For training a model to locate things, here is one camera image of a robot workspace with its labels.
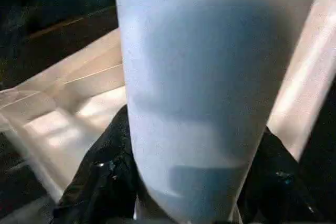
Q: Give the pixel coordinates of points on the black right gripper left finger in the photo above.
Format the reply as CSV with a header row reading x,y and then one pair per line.
x,y
102,182

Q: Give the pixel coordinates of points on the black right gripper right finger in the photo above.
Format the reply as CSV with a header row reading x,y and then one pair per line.
x,y
278,187

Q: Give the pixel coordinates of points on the white plastic table leg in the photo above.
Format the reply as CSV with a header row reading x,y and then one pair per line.
x,y
210,77

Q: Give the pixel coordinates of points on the black work mat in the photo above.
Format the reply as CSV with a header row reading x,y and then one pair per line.
x,y
42,3

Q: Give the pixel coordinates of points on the white plastic table top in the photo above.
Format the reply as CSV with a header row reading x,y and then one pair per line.
x,y
68,108

